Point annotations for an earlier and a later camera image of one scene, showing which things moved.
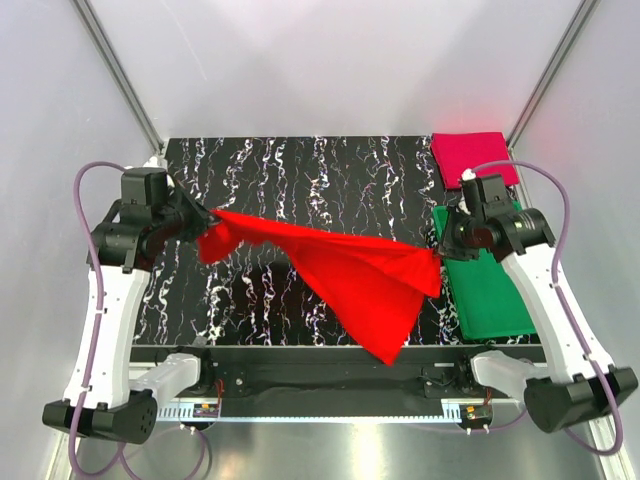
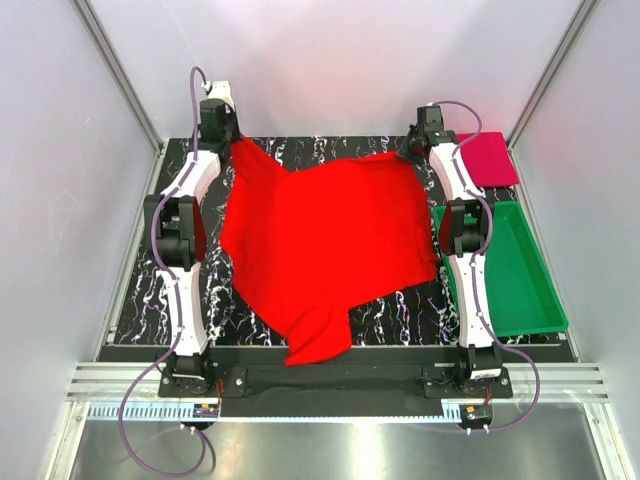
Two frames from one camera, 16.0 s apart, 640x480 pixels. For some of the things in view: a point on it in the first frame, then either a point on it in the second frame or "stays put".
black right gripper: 449,248 → 402,151
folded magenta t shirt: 453,153 stays put
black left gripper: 202,219 → 231,116
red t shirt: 379,288 → 305,249
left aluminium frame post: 99,36 stays put
